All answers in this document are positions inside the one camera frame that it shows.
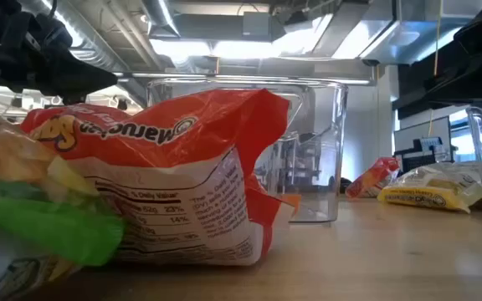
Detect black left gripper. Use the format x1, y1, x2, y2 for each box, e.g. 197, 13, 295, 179
0, 23, 120, 105

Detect orange Maruchan ramen pack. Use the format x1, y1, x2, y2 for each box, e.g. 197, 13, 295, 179
344, 156, 402, 200
19, 87, 296, 268

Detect yellow Maruchan ramen pack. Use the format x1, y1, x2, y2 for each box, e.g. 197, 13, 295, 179
377, 161, 482, 214

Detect green Maruchan ramen pack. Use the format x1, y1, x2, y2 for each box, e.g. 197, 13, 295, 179
0, 98, 126, 301

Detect long white light bar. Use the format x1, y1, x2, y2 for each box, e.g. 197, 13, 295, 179
113, 70, 376, 87

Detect black perforated rack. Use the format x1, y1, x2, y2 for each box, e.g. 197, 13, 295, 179
393, 136, 443, 173

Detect grey ceiling box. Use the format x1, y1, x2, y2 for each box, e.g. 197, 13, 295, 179
242, 11, 274, 43

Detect yellow extension cord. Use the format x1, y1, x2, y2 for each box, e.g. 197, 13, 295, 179
428, 0, 442, 137

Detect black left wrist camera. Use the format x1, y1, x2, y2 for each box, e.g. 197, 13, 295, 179
31, 11, 74, 49

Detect silver round ventilation duct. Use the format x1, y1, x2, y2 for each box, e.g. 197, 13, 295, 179
140, 0, 182, 38

